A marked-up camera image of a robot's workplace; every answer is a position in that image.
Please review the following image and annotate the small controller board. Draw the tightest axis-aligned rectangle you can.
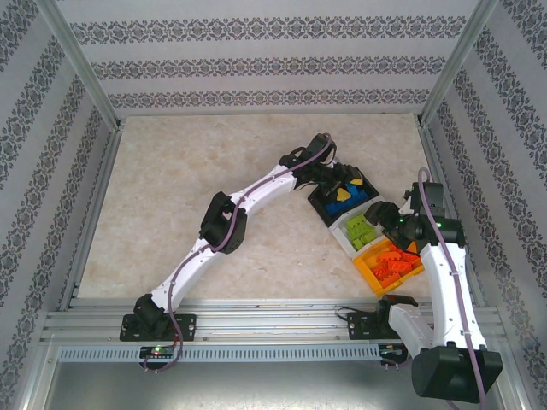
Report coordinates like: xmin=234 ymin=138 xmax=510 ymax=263
xmin=379 ymin=343 xmax=409 ymax=358
xmin=139 ymin=344 xmax=176 ymax=360

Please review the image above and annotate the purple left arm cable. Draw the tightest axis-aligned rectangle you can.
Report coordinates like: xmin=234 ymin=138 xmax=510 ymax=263
xmin=143 ymin=132 xmax=334 ymax=373

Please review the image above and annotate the black plastic bin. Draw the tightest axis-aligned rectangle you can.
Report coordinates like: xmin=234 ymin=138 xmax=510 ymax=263
xmin=307 ymin=168 xmax=381 ymax=227

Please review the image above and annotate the aluminium side rail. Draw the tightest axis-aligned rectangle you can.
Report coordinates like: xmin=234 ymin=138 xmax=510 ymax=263
xmin=416 ymin=121 xmax=488 ymax=307
xmin=57 ymin=121 xmax=126 ymax=313

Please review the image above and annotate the yellow plastic bin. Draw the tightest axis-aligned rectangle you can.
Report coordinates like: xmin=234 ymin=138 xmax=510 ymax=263
xmin=352 ymin=237 xmax=426 ymax=298

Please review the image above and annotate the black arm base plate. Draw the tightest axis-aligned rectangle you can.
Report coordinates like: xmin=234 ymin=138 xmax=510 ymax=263
xmin=346 ymin=310 xmax=411 ymax=341
xmin=119 ymin=313 xmax=197 ymax=343

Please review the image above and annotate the aluminium frame post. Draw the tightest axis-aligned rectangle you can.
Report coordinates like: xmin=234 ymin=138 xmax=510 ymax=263
xmin=32 ymin=0 xmax=126 ymax=132
xmin=416 ymin=0 xmax=502 ymax=127

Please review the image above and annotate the long aluminium mounting rail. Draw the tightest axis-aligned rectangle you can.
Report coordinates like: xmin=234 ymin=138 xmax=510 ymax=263
xmin=40 ymin=296 xmax=509 ymax=345

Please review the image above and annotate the grey metal panel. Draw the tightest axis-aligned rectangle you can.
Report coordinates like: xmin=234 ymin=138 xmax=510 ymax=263
xmin=25 ymin=360 xmax=525 ymax=410

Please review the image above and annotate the grey slotted cable duct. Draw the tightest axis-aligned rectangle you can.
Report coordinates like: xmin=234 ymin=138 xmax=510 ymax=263
xmin=57 ymin=344 xmax=381 ymax=363

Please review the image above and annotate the white plastic bin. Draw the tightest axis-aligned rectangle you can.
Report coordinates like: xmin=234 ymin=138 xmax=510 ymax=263
xmin=328 ymin=204 xmax=388 ymax=261

